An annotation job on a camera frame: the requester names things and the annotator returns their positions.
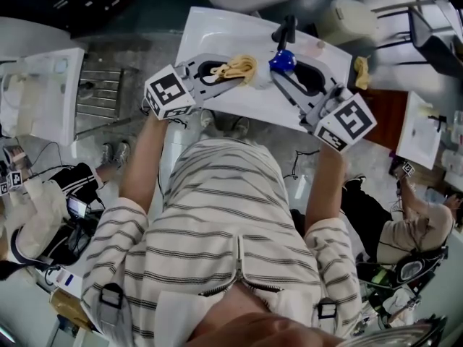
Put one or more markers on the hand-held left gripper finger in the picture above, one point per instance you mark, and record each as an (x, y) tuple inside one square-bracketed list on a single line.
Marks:
[(217, 89), (210, 57)]

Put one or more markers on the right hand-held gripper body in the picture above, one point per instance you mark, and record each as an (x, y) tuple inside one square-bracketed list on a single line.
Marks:
[(347, 121)]

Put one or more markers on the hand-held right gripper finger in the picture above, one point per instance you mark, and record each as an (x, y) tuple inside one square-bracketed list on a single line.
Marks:
[(327, 74), (293, 92)]

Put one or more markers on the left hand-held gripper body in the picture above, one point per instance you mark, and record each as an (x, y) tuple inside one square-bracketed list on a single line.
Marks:
[(170, 92)]

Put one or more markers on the yellow cloth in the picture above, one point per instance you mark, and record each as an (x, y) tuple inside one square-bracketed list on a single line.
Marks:
[(238, 67)]

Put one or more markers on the person's left forearm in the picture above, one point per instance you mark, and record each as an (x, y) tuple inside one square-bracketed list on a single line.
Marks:
[(144, 165)]

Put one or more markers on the person's right forearm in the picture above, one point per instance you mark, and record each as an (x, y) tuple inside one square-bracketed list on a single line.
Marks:
[(323, 190)]

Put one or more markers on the pink bottle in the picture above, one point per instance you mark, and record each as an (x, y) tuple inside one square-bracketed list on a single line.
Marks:
[(315, 47)]

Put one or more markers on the person's left shoe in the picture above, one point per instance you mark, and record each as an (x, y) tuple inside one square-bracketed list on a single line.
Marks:
[(206, 118)]

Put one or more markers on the person's shoe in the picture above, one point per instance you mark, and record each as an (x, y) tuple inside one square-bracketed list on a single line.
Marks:
[(240, 127), (206, 118)]

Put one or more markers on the yellow rag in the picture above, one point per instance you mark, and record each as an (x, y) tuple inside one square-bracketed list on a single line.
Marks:
[(361, 72)]

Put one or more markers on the person's right shoe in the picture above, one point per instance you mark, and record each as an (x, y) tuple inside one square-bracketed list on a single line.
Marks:
[(240, 127)]

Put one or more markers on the beige trash bin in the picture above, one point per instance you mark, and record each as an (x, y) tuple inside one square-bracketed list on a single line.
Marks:
[(347, 20)]

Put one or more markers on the metal rack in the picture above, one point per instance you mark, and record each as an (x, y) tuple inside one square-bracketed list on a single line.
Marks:
[(101, 99)]

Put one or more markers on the small black faucet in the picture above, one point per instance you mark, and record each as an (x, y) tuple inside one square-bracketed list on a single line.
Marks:
[(437, 121)]

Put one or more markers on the white plastic canister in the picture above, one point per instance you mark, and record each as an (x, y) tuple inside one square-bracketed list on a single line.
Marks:
[(457, 128), (455, 161)]

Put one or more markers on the black chair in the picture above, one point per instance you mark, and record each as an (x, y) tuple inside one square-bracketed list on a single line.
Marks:
[(434, 45)]

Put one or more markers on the striped cream shirt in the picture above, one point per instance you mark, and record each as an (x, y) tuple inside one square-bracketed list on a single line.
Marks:
[(224, 230)]

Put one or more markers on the black backpack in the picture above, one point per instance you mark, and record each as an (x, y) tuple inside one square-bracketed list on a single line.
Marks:
[(434, 262)]

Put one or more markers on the white table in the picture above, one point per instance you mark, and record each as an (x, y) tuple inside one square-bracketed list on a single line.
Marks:
[(50, 278)]

